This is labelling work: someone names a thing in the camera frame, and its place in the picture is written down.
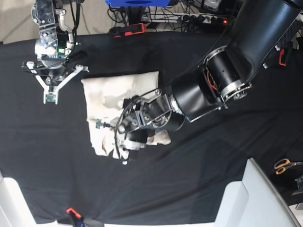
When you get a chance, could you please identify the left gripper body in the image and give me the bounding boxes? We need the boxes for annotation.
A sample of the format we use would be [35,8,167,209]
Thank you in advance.
[120,88,185,151]

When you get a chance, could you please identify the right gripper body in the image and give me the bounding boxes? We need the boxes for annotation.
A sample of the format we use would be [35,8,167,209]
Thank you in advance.
[34,9,76,83]

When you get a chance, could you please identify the white T-shirt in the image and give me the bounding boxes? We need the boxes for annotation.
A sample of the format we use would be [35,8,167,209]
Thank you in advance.
[81,71,159,159]

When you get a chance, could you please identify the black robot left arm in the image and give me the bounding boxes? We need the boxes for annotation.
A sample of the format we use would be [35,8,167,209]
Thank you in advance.
[114,0,303,164]

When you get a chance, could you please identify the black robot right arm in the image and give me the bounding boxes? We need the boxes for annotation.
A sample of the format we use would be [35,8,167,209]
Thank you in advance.
[31,0,84,85]

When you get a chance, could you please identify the blue box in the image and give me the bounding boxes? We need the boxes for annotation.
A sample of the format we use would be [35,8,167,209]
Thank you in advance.
[105,0,173,7]

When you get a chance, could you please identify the red black clamp top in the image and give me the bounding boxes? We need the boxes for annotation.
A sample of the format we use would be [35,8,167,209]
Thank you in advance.
[109,23,146,38]

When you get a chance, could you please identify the red black clamp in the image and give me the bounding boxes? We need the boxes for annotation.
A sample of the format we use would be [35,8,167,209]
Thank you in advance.
[278,48,291,66]
[65,207,105,227]
[109,23,146,38]

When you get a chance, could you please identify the black table cloth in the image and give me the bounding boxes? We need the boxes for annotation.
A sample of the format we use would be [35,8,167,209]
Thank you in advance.
[0,32,303,225]

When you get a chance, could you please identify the red black clamp bottom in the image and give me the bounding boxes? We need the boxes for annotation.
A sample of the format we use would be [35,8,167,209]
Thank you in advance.
[65,207,105,227]

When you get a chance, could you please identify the white power strip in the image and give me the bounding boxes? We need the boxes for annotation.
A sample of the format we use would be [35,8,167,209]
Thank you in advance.
[149,11,228,25]

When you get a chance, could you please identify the red black clamp right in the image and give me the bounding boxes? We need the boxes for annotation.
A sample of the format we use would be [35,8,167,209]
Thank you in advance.
[278,48,291,66]

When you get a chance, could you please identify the black device right edge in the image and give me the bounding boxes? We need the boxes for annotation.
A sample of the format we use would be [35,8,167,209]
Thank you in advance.
[292,175,303,196]

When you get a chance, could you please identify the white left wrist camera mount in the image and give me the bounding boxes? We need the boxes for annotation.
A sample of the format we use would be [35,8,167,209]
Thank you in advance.
[95,118,130,166]

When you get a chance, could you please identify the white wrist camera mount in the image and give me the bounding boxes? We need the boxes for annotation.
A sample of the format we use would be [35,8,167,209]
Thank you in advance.
[26,61,89,105]
[95,118,130,166]

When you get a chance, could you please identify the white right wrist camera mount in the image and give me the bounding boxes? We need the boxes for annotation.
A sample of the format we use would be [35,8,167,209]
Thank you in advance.
[26,61,89,105]

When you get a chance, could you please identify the white frame right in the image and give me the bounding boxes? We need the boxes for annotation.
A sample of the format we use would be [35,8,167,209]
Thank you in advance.
[214,158,300,227]

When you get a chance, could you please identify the white frame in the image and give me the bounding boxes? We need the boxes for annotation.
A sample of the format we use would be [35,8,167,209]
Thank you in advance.
[0,175,58,227]
[214,158,300,227]

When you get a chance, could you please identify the white frame left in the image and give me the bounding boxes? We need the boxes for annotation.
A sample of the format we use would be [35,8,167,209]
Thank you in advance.
[0,175,58,227]

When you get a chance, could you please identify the orange handled scissors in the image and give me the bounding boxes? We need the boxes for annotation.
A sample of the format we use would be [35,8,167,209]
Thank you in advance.
[274,158,303,175]

